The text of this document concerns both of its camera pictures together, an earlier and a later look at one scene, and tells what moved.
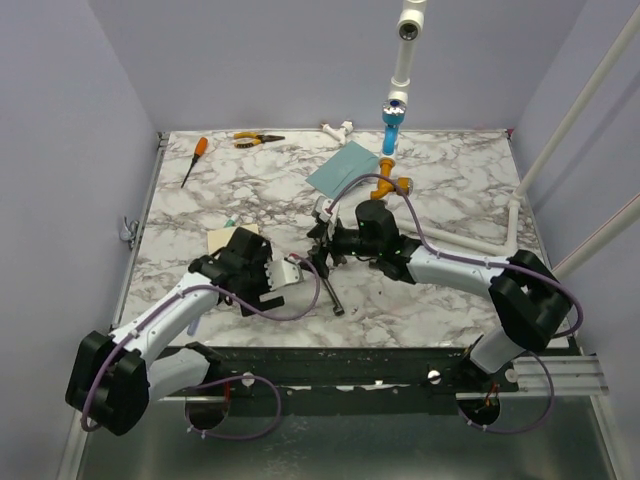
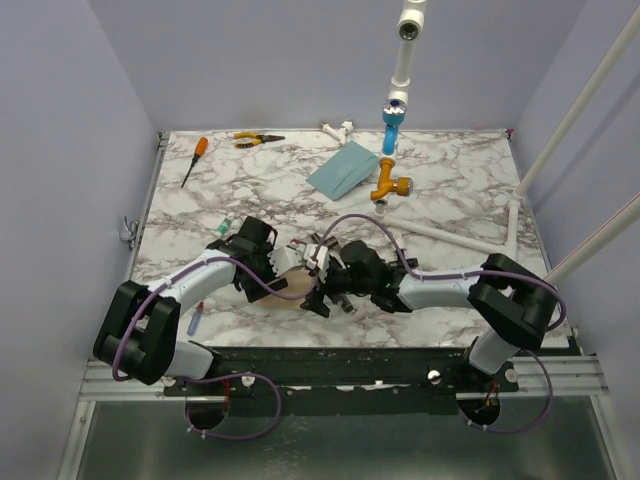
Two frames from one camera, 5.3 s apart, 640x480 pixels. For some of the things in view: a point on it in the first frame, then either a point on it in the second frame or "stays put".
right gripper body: x=345 y=244 -> x=339 y=281
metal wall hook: x=129 y=232 stays put
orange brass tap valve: x=405 y=184 stays put
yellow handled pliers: x=256 y=139 stays put
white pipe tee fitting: x=339 y=133 stays put
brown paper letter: x=219 y=239 -> x=300 y=281
